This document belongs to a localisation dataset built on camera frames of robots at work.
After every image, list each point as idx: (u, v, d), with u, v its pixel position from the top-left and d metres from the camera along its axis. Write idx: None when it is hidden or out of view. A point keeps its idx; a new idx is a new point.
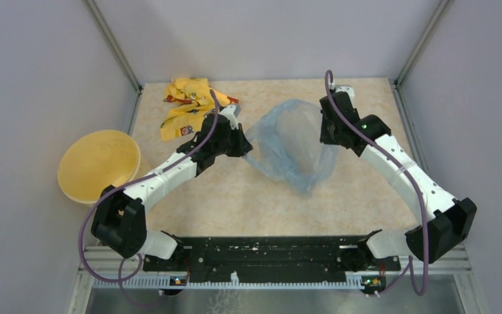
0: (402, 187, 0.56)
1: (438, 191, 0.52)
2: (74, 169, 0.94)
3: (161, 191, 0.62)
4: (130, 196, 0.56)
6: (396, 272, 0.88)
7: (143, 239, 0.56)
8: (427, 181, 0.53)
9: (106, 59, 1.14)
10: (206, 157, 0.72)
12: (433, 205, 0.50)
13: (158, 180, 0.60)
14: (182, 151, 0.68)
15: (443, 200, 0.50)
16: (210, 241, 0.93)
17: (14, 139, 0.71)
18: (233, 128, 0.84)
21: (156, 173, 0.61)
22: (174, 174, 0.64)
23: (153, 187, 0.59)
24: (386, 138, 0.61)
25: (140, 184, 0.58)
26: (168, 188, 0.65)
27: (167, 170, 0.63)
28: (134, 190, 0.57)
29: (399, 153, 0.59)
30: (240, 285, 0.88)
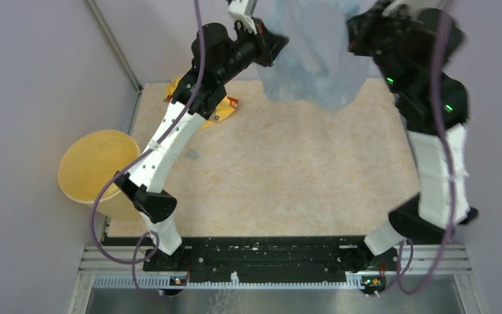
0: (433, 184, 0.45)
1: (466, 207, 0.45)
2: (75, 170, 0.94)
3: (165, 163, 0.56)
4: (134, 183, 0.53)
6: (396, 272, 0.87)
7: (170, 205, 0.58)
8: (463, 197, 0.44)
9: (106, 58, 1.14)
10: (211, 95, 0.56)
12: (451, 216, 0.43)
13: (157, 155, 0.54)
14: (178, 99, 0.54)
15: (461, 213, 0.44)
16: (210, 241, 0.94)
17: (14, 137, 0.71)
18: (251, 33, 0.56)
21: (153, 147, 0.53)
22: (174, 140, 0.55)
23: (154, 165, 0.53)
24: (457, 131, 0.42)
25: (141, 163, 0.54)
26: (176, 149, 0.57)
27: (163, 140, 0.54)
28: (138, 174, 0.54)
29: (459, 154, 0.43)
30: (240, 285, 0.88)
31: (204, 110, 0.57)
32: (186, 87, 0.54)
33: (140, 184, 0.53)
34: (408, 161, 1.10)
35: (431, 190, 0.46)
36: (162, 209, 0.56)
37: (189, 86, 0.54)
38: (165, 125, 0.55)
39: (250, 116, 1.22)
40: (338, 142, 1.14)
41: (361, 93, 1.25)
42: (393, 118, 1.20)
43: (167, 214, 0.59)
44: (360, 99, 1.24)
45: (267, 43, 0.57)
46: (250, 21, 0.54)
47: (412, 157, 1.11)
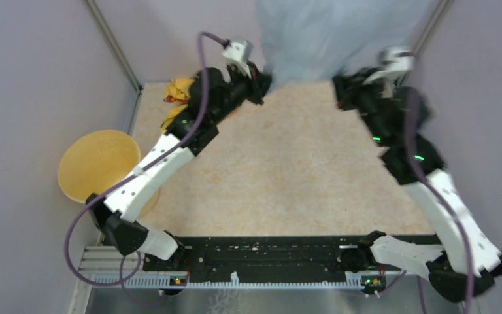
0: (445, 229, 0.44)
1: (485, 244, 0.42)
2: (75, 170, 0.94)
3: (147, 192, 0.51)
4: (110, 208, 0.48)
6: (396, 272, 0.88)
7: (140, 241, 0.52)
8: (475, 231, 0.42)
9: (106, 58, 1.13)
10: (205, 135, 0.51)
12: (479, 261, 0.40)
13: (141, 181, 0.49)
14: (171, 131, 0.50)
15: (487, 256, 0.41)
16: (210, 241, 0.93)
17: (15, 137, 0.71)
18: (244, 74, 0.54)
21: (137, 174, 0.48)
22: (163, 171, 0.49)
23: (134, 191, 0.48)
24: (441, 176, 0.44)
25: (120, 188, 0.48)
26: (159, 183, 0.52)
27: (150, 167, 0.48)
28: (114, 199, 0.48)
29: (451, 194, 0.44)
30: (240, 284, 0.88)
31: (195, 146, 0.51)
32: (181, 122, 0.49)
33: (116, 209, 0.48)
34: None
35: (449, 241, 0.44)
36: (130, 241, 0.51)
37: (184, 122, 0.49)
38: (153, 154, 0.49)
39: (250, 116, 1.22)
40: (338, 142, 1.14)
41: None
42: None
43: (135, 247, 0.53)
44: None
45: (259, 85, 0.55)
46: (242, 63, 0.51)
47: None
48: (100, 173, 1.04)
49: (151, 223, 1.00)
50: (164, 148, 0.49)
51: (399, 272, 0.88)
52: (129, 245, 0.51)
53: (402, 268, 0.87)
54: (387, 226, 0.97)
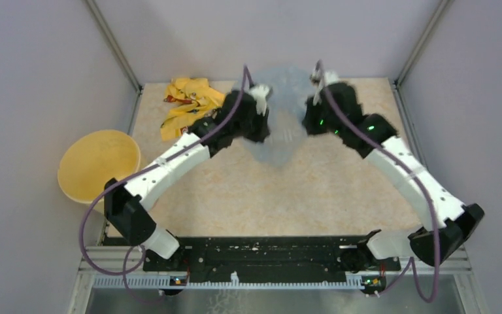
0: (411, 192, 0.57)
1: (448, 197, 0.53)
2: (75, 171, 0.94)
3: (165, 181, 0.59)
4: (130, 192, 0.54)
6: (395, 272, 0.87)
7: (150, 226, 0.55)
8: (435, 187, 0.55)
9: (106, 59, 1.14)
10: (221, 138, 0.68)
12: (443, 214, 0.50)
13: (161, 171, 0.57)
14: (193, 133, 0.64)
15: (450, 209, 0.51)
16: (210, 241, 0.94)
17: (14, 137, 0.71)
18: (260, 114, 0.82)
21: (159, 163, 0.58)
22: (181, 162, 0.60)
23: (155, 180, 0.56)
24: (393, 140, 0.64)
25: (142, 176, 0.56)
26: (176, 176, 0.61)
27: (171, 159, 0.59)
28: (136, 184, 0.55)
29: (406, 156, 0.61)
30: (240, 285, 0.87)
31: (213, 148, 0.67)
32: (202, 126, 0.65)
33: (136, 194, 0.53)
34: None
35: (414, 197, 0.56)
36: (139, 231, 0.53)
37: (205, 125, 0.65)
38: (175, 148, 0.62)
39: None
40: (338, 142, 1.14)
41: (361, 93, 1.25)
42: (393, 118, 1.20)
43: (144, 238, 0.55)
44: (360, 99, 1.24)
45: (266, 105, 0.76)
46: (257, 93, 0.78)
47: None
48: (100, 173, 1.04)
49: None
50: (185, 144, 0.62)
51: (398, 272, 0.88)
52: (138, 236, 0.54)
53: (402, 268, 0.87)
54: (387, 226, 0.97)
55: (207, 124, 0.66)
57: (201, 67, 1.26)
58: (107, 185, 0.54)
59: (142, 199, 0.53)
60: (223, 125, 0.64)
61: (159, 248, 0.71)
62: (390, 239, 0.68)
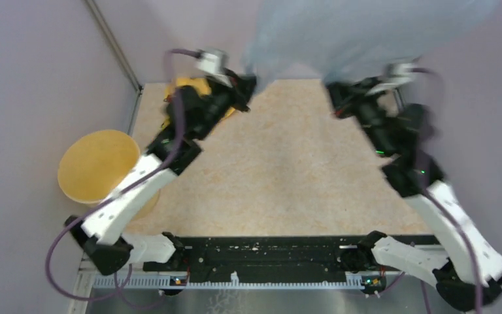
0: (450, 242, 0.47)
1: (492, 255, 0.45)
2: (76, 172, 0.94)
3: (125, 215, 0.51)
4: (87, 231, 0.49)
6: (395, 272, 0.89)
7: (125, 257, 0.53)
8: (480, 241, 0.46)
9: (106, 59, 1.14)
10: (180, 154, 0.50)
12: (486, 270, 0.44)
13: (119, 205, 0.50)
14: (150, 152, 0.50)
15: (493, 265, 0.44)
16: (210, 241, 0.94)
17: (15, 139, 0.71)
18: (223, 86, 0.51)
21: (114, 195, 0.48)
22: (140, 192, 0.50)
23: (112, 215, 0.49)
24: (441, 188, 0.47)
25: (100, 212, 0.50)
26: (136, 203, 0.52)
27: (126, 191, 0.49)
28: (93, 223, 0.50)
29: (455, 207, 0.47)
30: (240, 285, 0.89)
31: (176, 167, 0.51)
32: (163, 142, 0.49)
33: (95, 233, 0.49)
34: None
35: (455, 252, 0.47)
36: (112, 261, 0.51)
37: (166, 141, 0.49)
38: (133, 175, 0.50)
39: (250, 116, 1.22)
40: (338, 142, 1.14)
41: None
42: None
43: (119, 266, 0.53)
44: None
45: (241, 92, 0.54)
46: (221, 76, 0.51)
47: None
48: (100, 173, 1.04)
49: (151, 224, 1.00)
50: (144, 169, 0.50)
51: (398, 272, 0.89)
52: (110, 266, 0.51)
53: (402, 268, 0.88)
54: (387, 226, 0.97)
55: (167, 140, 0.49)
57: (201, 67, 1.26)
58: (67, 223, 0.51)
59: (103, 238, 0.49)
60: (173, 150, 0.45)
61: (148, 260, 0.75)
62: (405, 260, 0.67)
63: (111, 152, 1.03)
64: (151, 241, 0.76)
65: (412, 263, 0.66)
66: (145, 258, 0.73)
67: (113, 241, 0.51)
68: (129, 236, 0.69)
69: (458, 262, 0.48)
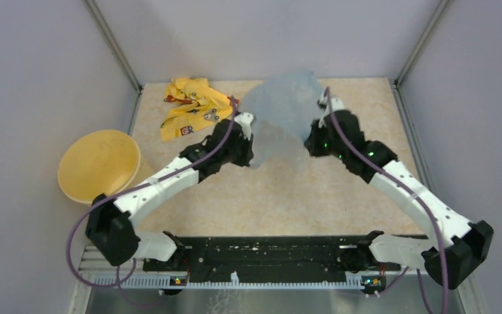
0: (416, 214, 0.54)
1: (453, 216, 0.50)
2: (74, 171, 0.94)
3: (155, 201, 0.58)
4: (118, 208, 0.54)
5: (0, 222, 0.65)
6: (395, 272, 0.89)
7: (134, 245, 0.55)
8: (439, 205, 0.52)
9: (106, 59, 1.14)
10: (211, 164, 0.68)
12: (450, 231, 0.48)
13: (152, 190, 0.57)
14: (185, 156, 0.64)
15: (457, 226, 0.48)
16: (210, 241, 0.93)
17: (15, 139, 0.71)
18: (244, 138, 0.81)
21: (151, 182, 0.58)
22: (172, 183, 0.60)
23: (145, 197, 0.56)
24: (394, 164, 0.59)
25: (133, 193, 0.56)
26: (165, 197, 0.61)
27: (163, 179, 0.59)
28: (125, 201, 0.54)
29: (410, 178, 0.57)
30: (240, 285, 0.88)
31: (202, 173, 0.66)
32: (194, 152, 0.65)
33: (124, 210, 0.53)
34: (408, 161, 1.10)
35: (418, 220, 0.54)
36: (123, 249, 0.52)
37: (197, 152, 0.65)
38: (167, 171, 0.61)
39: None
40: None
41: (361, 93, 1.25)
42: (392, 118, 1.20)
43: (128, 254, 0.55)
44: (361, 99, 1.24)
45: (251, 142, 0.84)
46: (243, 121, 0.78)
47: (412, 157, 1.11)
48: (100, 173, 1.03)
49: (151, 224, 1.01)
50: (176, 167, 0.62)
51: (397, 272, 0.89)
52: (121, 254, 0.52)
53: (402, 268, 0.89)
54: (387, 226, 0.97)
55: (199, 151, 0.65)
57: (201, 67, 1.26)
58: (96, 201, 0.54)
59: (131, 216, 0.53)
60: (215, 151, 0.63)
61: (150, 255, 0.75)
62: (398, 249, 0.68)
63: (112, 152, 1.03)
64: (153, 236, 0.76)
65: (404, 251, 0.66)
66: (148, 254, 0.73)
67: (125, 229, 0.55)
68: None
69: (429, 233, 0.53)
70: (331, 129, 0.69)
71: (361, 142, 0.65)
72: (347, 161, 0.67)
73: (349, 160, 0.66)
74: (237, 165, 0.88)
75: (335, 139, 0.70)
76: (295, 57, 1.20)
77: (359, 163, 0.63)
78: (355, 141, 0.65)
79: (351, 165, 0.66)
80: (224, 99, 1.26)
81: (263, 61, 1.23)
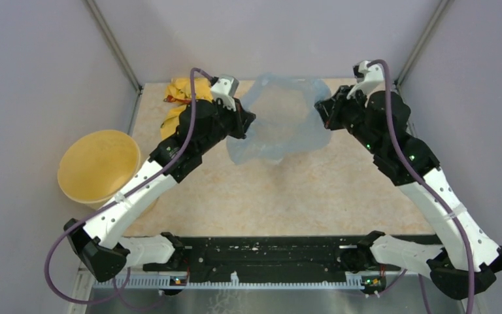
0: (445, 230, 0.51)
1: (485, 241, 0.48)
2: (74, 170, 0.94)
3: (127, 216, 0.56)
4: (87, 234, 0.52)
5: None
6: (395, 272, 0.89)
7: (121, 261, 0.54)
8: (473, 227, 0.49)
9: (106, 59, 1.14)
10: (186, 163, 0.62)
12: (479, 258, 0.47)
13: (121, 208, 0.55)
14: (154, 159, 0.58)
15: (487, 252, 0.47)
16: (210, 241, 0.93)
17: (15, 139, 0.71)
18: (229, 109, 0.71)
21: (117, 200, 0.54)
22: (142, 196, 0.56)
23: (114, 219, 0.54)
24: (435, 174, 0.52)
25: (101, 215, 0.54)
26: (140, 208, 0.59)
27: (131, 194, 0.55)
28: (94, 224, 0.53)
29: (448, 192, 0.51)
30: (240, 284, 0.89)
31: (177, 173, 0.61)
32: (165, 150, 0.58)
33: (94, 235, 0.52)
34: None
35: (445, 235, 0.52)
36: (108, 268, 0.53)
37: (169, 149, 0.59)
38: (135, 181, 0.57)
39: None
40: (338, 142, 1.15)
41: None
42: None
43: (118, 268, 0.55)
44: None
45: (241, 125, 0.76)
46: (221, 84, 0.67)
47: None
48: (100, 173, 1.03)
49: (151, 224, 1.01)
50: (146, 175, 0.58)
51: (398, 272, 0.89)
52: (106, 272, 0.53)
53: (402, 268, 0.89)
54: (387, 226, 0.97)
55: (171, 149, 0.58)
57: (201, 67, 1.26)
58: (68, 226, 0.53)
59: (102, 241, 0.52)
60: (184, 150, 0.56)
61: (147, 262, 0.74)
62: (401, 255, 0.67)
63: (112, 152, 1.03)
64: (150, 243, 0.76)
65: (408, 258, 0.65)
66: (144, 261, 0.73)
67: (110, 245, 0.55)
68: (125, 241, 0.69)
69: (453, 249, 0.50)
70: (372, 115, 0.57)
71: (404, 137, 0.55)
72: (378, 156, 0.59)
73: (384, 156, 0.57)
74: (233, 136, 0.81)
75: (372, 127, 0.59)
76: (295, 57, 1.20)
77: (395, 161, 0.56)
78: (399, 135, 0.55)
79: (380, 162, 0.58)
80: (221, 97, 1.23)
81: (263, 62, 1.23)
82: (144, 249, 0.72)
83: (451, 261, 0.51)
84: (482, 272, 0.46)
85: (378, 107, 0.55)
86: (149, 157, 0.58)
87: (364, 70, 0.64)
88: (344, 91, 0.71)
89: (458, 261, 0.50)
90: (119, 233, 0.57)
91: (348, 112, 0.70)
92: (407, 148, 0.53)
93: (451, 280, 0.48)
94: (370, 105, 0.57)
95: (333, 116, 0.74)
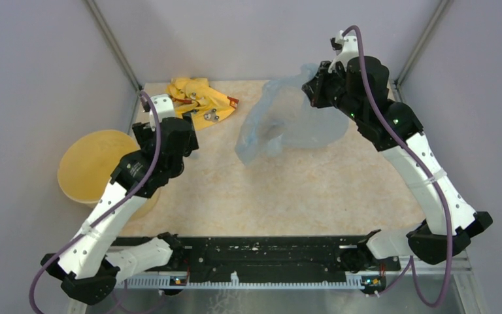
0: (425, 197, 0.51)
1: (463, 205, 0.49)
2: (74, 170, 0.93)
3: (102, 243, 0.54)
4: (64, 269, 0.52)
5: None
6: (395, 272, 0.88)
7: (106, 285, 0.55)
8: (451, 191, 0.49)
9: (105, 57, 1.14)
10: (154, 178, 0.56)
12: (456, 222, 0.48)
13: (89, 241, 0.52)
14: (116, 180, 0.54)
15: (463, 216, 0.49)
16: (210, 241, 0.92)
17: (16, 137, 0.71)
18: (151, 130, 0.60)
21: (84, 233, 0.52)
22: (109, 224, 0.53)
23: (85, 251, 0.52)
24: (417, 138, 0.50)
25: (72, 249, 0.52)
26: (114, 231, 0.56)
27: (96, 225, 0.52)
28: (67, 260, 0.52)
29: (429, 157, 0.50)
30: (240, 285, 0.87)
31: (144, 191, 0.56)
32: (126, 169, 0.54)
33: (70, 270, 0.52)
34: None
35: (425, 199, 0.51)
36: (93, 294, 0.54)
37: (129, 167, 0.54)
38: (101, 207, 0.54)
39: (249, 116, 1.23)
40: (337, 142, 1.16)
41: None
42: None
43: (108, 289, 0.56)
44: None
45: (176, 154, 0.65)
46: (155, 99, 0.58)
47: None
48: (101, 174, 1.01)
49: (151, 224, 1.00)
50: (110, 200, 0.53)
51: (397, 273, 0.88)
52: (95, 296, 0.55)
53: (402, 268, 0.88)
54: (387, 226, 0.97)
55: (131, 166, 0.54)
57: (201, 67, 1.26)
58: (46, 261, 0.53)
59: (78, 275, 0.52)
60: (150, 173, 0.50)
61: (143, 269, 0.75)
62: (389, 239, 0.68)
63: (108, 154, 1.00)
64: (143, 254, 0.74)
65: (395, 236, 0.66)
66: (140, 267, 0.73)
67: (95, 271, 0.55)
68: (114, 257, 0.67)
69: (433, 215, 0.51)
70: (350, 80, 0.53)
71: (385, 102, 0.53)
72: (361, 122, 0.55)
73: (365, 120, 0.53)
74: None
75: (351, 92, 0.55)
76: (295, 57, 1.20)
77: (379, 129, 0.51)
78: (379, 98, 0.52)
79: (364, 127, 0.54)
80: (224, 99, 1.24)
81: (263, 62, 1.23)
82: (136, 261, 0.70)
83: (428, 226, 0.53)
84: (458, 235, 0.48)
85: (351, 69, 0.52)
86: (110, 178, 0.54)
87: (341, 40, 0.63)
88: (327, 67, 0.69)
89: (437, 227, 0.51)
90: (100, 259, 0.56)
91: (330, 86, 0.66)
92: (390, 113, 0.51)
93: (427, 244, 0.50)
94: (348, 70, 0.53)
95: (317, 92, 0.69)
